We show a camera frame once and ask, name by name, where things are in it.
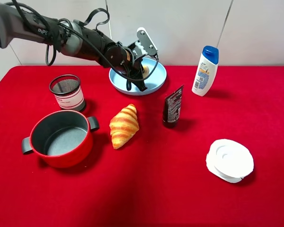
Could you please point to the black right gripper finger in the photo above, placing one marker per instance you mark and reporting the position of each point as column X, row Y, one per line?
column 140, row 84

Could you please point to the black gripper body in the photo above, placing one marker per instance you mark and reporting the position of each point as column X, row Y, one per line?
column 133, row 62

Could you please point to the round yellow bun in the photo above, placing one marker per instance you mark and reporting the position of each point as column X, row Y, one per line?
column 146, row 71

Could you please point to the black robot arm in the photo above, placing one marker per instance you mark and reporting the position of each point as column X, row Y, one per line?
column 71, row 38

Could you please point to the white round container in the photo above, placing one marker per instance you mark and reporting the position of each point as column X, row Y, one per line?
column 229, row 160

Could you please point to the light blue plate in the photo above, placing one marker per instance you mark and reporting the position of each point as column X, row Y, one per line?
column 153, row 83

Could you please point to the black cosmetic tube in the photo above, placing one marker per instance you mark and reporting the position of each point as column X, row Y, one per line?
column 172, row 107

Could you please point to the croissant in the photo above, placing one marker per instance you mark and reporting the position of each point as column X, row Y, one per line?
column 123, row 126

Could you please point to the black mesh pen holder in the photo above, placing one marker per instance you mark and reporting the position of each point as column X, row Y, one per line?
column 68, row 93

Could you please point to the white shampoo bottle blue cap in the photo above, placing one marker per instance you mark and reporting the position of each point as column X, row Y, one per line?
column 206, row 70

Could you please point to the red tablecloth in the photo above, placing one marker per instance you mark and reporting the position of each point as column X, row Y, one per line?
column 159, row 177

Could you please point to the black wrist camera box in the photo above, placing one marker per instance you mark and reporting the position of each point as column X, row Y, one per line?
column 146, row 42

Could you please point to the red pot with grey handles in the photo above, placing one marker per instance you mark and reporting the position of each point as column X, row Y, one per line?
column 62, row 139

